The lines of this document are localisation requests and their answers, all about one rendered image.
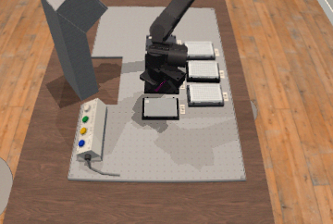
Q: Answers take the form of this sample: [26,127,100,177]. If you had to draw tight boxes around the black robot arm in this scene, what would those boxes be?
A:
[147,0,194,89]

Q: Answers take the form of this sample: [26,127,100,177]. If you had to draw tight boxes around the beige button panel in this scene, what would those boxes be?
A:
[76,98,120,176]

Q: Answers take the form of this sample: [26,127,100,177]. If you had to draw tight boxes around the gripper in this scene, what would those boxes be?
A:
[140,61,166,92]

